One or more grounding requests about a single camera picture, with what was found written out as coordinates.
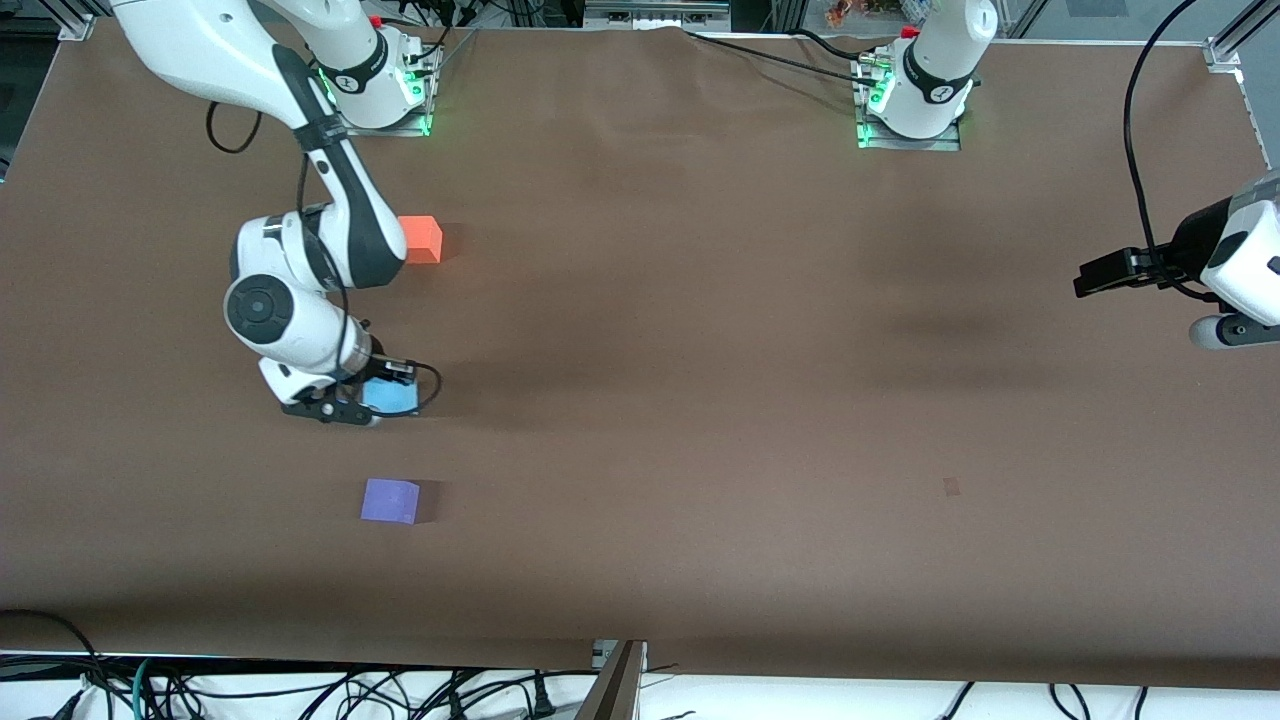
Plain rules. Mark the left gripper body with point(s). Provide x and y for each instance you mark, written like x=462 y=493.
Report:
x=1192 y=244

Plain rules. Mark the blue foam block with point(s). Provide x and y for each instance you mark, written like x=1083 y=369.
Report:
x=392 y=399

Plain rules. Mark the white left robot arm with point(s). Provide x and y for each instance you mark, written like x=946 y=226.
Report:
x=935 y=70

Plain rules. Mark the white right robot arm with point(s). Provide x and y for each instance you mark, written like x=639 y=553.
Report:
x=300 y=330

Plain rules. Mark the purple foam block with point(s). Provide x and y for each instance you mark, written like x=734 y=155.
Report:
x=389 y=501

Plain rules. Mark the orange foam block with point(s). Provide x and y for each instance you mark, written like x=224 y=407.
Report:
x=425 y=240

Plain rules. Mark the brown paper table cover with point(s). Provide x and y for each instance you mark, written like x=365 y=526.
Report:
x=640 y=400

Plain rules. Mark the black power plug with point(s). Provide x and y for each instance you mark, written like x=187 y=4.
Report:
x=543 y=700

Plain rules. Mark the colourful background object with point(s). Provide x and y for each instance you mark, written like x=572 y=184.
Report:
x=860 y=10

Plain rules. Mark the grey metal equipment box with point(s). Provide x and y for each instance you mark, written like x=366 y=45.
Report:
x=655 y=12

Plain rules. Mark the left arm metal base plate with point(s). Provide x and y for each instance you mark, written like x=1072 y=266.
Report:
x=945 y=143

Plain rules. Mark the aluminium frame extrusion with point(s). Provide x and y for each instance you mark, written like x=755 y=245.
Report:
x=1240 y=35

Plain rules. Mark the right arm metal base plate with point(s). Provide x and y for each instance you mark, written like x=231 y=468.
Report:
x=345 y=125

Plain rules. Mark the aluminium frame post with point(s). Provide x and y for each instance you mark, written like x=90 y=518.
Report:
x=612 y=690

